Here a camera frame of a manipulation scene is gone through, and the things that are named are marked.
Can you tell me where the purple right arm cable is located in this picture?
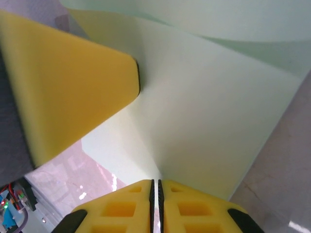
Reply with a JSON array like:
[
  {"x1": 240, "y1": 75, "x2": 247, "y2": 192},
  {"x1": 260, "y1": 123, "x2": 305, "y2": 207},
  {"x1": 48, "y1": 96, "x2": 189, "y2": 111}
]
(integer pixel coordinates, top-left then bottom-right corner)
[{"x1": 13, "y1": 206, "x2": 29, "y2": 233}]

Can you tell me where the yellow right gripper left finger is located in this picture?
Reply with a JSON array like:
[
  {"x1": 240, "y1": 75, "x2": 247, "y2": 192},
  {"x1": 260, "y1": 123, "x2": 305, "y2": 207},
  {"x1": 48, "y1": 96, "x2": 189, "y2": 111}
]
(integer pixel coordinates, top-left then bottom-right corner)
[{"x1": 55, "y1": 179, "x2": 155, "y2": 233}]

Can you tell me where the light green paper sheet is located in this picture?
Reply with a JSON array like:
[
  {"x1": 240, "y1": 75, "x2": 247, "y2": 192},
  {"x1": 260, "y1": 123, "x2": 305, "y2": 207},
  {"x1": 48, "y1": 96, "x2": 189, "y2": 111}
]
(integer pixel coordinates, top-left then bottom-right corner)
[{"x1": 59, "y1": 0, "x2": 311, "y2": 203}]

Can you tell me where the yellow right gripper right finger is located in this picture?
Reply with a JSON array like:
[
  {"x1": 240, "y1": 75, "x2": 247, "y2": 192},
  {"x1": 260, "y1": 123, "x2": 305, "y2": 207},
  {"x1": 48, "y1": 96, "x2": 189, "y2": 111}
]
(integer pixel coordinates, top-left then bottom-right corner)
[{"x1": 159, "y1": 179, "x2": 264, "y2": 233}]

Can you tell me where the long aluminium mounting rail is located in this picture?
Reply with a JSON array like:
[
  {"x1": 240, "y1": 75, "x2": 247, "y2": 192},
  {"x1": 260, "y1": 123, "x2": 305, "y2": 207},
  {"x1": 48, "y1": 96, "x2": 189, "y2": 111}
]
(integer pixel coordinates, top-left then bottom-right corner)
[{"x1": 23, "y1": 176, "x2": 82, "y2": 233}]

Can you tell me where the small electronics board with LED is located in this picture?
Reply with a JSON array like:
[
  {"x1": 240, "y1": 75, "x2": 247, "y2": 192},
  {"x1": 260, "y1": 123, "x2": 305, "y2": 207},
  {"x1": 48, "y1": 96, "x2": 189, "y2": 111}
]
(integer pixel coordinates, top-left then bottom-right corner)
[{"x1": 0, "y1": 190, "x2": 19, "y2": 230}]

